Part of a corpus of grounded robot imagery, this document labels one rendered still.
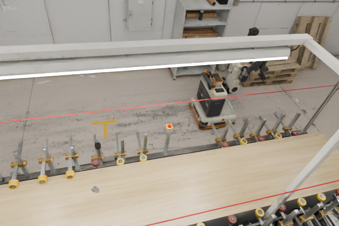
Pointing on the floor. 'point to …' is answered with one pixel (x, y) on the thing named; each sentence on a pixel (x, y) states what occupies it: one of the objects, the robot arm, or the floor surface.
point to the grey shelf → (187, 5)
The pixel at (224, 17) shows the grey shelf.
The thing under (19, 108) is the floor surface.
